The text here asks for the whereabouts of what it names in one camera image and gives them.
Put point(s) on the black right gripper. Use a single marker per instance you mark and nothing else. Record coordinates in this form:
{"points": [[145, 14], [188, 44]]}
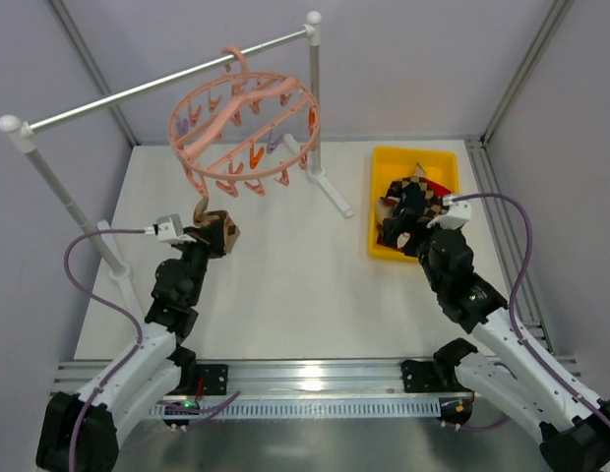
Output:
{"points": [[409, 228]]}

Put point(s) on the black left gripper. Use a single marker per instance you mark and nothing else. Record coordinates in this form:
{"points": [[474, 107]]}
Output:
{"points": [[213, 238]]}

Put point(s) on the tan orange argyle sock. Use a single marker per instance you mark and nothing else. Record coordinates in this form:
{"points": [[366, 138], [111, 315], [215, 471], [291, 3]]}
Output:
{"points": [[215, 228]]}

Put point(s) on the navy santa sock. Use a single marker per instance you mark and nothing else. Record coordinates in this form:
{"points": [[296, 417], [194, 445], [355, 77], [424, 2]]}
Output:
{"points": [[406, 243]]}

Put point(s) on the brown argyle sock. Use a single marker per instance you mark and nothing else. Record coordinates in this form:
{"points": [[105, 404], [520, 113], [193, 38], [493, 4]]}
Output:
{"points": [[435, 204]]}

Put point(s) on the red sock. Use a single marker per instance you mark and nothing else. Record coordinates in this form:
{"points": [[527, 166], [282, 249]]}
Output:
{"points": [[438, 189]]}

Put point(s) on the beige maroon striped sock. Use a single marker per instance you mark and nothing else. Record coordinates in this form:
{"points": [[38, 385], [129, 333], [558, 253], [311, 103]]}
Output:
{"points": [[419, 171]]}

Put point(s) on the pink round clip hanger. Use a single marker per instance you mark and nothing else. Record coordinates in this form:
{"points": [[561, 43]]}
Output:
{"points": [[242, 128]]}

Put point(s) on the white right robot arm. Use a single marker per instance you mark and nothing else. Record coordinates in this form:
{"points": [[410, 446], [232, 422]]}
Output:
{"points": [[569, 422]]}

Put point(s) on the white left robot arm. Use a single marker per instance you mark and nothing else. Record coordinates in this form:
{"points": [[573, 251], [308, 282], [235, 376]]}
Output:
{"points": [[84, 430]]}

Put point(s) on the yellow plastic tray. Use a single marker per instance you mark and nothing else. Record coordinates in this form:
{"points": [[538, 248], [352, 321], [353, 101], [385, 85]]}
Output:
{"points": [[393, 163]]}

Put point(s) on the white metal drying rack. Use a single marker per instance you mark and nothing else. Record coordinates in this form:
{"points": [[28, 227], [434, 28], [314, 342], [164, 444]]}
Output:
{"points": [[21, 133]]}

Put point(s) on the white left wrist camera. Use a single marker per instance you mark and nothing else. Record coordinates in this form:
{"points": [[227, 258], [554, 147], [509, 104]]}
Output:
{"points": [[169, 229]]}

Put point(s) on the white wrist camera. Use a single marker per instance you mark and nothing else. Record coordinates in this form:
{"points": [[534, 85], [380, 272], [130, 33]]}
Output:
{"points": [[454, 216], [169, 229]]}

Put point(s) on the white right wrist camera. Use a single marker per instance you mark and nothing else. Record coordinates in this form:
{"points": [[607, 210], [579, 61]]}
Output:
{"points": [[454, 216]]}

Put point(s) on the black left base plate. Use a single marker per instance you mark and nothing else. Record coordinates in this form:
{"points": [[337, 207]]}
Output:
{"points": [[210, 379]]}

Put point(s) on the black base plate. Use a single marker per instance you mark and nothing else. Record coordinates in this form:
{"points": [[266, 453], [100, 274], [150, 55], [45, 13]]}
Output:
{"points": [[420, 377], [210, 379]]}

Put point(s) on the aluminium rail frame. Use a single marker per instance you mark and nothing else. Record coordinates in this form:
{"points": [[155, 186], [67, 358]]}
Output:
{"points": [[297, 262]]}

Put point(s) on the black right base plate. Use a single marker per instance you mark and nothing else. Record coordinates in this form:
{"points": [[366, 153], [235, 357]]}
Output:
{"points": [[420, 377]]}

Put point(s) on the white slotted cable duct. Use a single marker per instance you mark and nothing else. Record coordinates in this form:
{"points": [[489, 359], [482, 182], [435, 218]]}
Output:
{"points": [[331, 408]]}

